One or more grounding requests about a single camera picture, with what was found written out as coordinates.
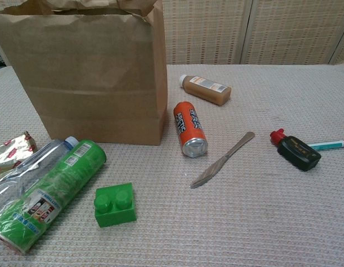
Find green toy brick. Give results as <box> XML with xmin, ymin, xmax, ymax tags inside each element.
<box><xmin>94</xmin><ymin>182</ymin><xmax>138</xmax><ymax>229</ymax></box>

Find brown paper bag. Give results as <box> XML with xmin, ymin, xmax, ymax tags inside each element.
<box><xmin>0</xmin><ymin>0</ymin><xmax>168</xmax><ymax>146</ymax></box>

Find green chips canister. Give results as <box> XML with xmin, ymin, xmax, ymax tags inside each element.
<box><xmin>0</xmin><ymin>139</ymin><xmax>108</xmax><ymax>255</ymax></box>

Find clear plastic water bottle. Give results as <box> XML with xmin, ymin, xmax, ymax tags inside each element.
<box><xmin>0</xmin><ymin>136</ymin><xmax>79</xmax><ymax>220</ymax></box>

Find gold foil snack packet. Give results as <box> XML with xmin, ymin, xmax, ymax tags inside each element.
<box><xmin>0</xmin><ymin>132</ymin><xmax>38</xmax><ymax>183</ymax></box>

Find orange soda can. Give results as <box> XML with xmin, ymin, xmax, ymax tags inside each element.
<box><xmin>173</xmin><ymin>101</ymin><xmax>209</xmax><ymax>159</ymax></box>

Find metal butter knife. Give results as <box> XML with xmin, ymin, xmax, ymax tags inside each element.
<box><xmin>190</xmin><ymin>131</ymin><xmax>256</xmax><ymax>189</ymax></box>

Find brown juice bottle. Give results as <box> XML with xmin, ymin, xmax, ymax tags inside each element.
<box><xmin>179</xmin><ymin>74</ymin><xmax>232</xmax><ymax>107</ymax></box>

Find woven folding screen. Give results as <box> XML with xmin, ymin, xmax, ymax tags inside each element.
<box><xmin>157</xmin><ymin>0</ymin><xmax>344</xmax><ymax>66</ymax></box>

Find beige woven tablecloth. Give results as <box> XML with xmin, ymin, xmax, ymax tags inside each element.
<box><xmin>0</xmin><ymin>64</ymin><xmax>344</xmax><ymax>267</ymax></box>

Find black sauce bottle red cap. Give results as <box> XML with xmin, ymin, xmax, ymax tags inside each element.
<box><xmin>270</xmin><ymin>128</ymin><xmax>322</xmax><ymax>172</ymax></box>

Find teal marker pen red cap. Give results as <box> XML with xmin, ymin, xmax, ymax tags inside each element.
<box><xmin>307</xmin><ymin>139</ymin><xmax>344</xmax><ymax>151</ymax></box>

